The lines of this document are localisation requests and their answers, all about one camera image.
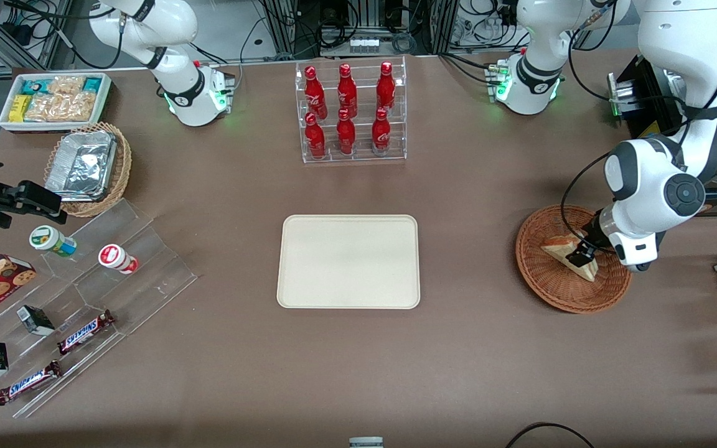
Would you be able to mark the clear acrylic bottle rack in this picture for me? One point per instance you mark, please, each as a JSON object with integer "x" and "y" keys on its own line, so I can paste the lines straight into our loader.
{"x": 399, "y": 124}

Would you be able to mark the red lidded yogurt cup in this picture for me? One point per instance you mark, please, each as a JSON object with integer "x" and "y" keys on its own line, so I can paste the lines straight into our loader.
{"x": 116, "y": 257}

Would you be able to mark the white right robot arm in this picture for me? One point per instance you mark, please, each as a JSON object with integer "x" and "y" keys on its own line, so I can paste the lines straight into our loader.
{"x": 179, "y": 84}

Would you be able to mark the aluminium frame post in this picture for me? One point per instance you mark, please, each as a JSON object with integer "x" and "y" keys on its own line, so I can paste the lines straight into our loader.
{"x": 284, "y": 28}
{"x": 442, "y": 25}

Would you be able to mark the yellow snack packet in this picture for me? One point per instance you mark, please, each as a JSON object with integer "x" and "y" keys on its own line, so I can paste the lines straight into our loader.
{"x": 19, "y": 107}

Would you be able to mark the red cola bottle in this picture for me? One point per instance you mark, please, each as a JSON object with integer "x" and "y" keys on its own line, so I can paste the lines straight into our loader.
{"x": 386, "y": 88}
{"x": 381, "y": 134}
{"x": 315, "y": 93}
{"x": 347, "y": 92}
{"x": 346, "y": 135}
{"x": 315, "y": 138}

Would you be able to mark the clear acrylic stepped display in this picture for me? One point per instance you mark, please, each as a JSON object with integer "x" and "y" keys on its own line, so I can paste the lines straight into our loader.
{"x": 147, "y": 274}

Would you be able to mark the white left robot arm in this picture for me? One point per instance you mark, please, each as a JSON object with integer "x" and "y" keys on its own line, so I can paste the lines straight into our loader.
{"x": 651, "y": 180}

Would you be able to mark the teal snack packet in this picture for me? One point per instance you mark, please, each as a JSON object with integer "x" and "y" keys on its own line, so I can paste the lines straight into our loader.
{"x": 93, "y": 84}
{"x": 33, "y": 87}

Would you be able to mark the brown snickers bar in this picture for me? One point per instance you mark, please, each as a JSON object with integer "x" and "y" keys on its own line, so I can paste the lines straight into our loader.
{"x": 28, "y": 382}
{"x": 84, "y": 331}

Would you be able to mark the small clear cracker bag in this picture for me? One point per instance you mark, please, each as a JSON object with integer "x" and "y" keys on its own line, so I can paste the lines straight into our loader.
{"x": 66, "y": 86}

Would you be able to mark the triangular sandwich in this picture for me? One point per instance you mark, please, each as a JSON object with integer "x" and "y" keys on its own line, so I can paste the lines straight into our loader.
{"x": 556, "y": 251}

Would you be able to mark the large clear cracker bag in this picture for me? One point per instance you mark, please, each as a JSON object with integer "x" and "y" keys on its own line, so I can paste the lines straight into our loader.
{"x": 60, "y": 107}

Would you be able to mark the white rectangular snack bin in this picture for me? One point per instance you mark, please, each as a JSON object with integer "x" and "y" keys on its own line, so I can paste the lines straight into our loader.
{"x": 5, "y": 121}

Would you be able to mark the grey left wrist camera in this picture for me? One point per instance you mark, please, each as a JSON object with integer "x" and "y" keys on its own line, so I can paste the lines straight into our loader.
{"x": 637, "y": 252}

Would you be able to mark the white power strip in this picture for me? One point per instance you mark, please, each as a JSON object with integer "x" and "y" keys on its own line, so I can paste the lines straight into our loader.
{"x": 365, "y": 45}

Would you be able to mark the black sealing machine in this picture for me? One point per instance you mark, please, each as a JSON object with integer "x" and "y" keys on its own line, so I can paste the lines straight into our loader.
{"x": 642, "y": 118}

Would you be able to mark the green lidded yogurt cup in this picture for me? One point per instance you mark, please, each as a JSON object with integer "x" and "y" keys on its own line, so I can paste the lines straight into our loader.
{"x": 50, "y": 239}

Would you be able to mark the cream rectangular tray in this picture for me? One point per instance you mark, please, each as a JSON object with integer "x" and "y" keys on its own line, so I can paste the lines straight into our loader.
{"x": 348, "y": 261}

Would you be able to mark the silver foil tray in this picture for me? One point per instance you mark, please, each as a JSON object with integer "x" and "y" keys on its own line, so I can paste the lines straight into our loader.
{"x": 81, "y": 165}

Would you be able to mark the small grey device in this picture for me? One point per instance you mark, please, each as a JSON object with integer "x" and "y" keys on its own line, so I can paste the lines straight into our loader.
{"x": 366, "y": 442}

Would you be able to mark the light tan wicker basket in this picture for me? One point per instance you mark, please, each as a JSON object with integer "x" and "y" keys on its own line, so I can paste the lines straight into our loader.
{"x": 121, "y": 174}

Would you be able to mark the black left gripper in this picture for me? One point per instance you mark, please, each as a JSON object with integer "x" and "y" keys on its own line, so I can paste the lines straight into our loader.
{"x": 595, "y": 237}

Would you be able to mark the brown round wicker basket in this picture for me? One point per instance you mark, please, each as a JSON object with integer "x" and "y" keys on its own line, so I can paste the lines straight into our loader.
{"x": 545, "y": 286}

